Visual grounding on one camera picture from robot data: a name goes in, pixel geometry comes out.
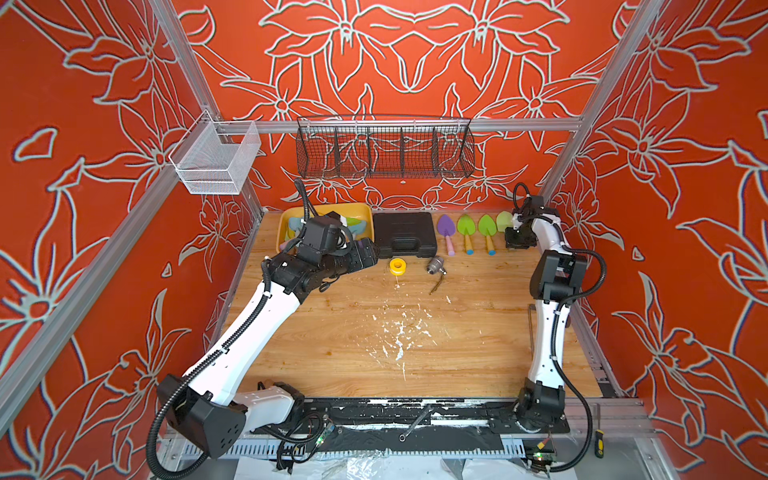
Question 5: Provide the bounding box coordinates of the green shovel wooden handle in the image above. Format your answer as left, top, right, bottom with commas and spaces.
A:
478, 214, 497, 256
496, 211, 514, 234
456, 214, 476, 255

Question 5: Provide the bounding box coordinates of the purple shovel pink handle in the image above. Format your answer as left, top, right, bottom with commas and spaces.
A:
436, 214, 456, 256

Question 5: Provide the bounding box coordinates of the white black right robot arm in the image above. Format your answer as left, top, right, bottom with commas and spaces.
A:
505, 182, 607, 476

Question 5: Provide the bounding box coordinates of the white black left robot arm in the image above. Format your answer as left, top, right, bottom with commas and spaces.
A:
145, 180, 379, 479

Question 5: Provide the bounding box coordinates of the yellow storage box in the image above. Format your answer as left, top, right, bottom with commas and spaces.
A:
275, 202, 376, 253

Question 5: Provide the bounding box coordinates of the yellow tape roll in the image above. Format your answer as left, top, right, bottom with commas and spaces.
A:
389, 258, 407, 277

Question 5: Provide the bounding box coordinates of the black plastic tool case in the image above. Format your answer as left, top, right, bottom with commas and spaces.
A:
373, 212, 438, 259

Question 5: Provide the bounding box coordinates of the hex key on table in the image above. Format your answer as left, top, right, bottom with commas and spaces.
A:
527, 303, 536, 359

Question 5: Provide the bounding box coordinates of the yellow black screwdriver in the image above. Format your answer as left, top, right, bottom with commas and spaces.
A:
594, 429, 605, 459

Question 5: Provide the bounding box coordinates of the black wire wall basket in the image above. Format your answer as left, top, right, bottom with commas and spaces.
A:
295, 114, 476, 180

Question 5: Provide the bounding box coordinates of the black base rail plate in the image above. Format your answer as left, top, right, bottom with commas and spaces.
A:
273, 397, 570, 434

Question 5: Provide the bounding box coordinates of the clear mesh wall basket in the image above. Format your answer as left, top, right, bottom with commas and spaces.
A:
169, 113, 262, 195

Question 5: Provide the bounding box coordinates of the wrench on base rail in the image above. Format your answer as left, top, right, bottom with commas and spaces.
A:
398, 406, 438, 443

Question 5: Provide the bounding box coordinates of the grey cable duct strip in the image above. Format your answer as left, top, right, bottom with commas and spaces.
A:
219, 437, 526, 460

